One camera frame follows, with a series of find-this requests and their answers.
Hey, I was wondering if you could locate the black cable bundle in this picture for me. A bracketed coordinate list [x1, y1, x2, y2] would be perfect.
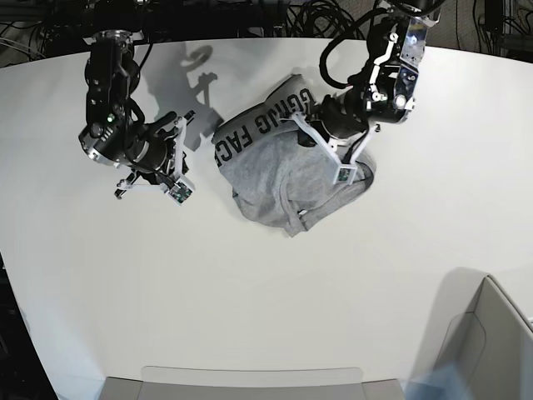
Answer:
[274, 0, 367, 39]

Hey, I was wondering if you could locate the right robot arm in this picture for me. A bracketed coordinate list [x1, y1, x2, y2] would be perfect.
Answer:
[78, 29, 195, 204]

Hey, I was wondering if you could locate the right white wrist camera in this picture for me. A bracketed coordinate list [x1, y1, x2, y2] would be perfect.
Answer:
[124, 112, 195, 205]

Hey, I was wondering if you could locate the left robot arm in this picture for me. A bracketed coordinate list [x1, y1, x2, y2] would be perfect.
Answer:
[306, 1, 443, 142]

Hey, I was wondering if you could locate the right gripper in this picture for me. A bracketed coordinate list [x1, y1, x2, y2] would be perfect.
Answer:
[81, 110, 196, 199]

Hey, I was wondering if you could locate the grey tray front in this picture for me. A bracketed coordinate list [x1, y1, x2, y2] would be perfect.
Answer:
[99, 366, 405, 399]

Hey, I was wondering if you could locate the grey T-shirt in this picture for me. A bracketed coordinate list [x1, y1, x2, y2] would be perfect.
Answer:
[212, 75, 376, 237]

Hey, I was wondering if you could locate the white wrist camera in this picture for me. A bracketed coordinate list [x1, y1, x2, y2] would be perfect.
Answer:
[290, 112, 358, 185]
[124, 112, 195, 205]

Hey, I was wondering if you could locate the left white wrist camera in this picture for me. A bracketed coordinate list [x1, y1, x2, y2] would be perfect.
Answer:
[290, 112, 358, 185]

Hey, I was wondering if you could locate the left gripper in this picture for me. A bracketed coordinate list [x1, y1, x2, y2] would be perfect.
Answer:
[297, 93, 369, 148]

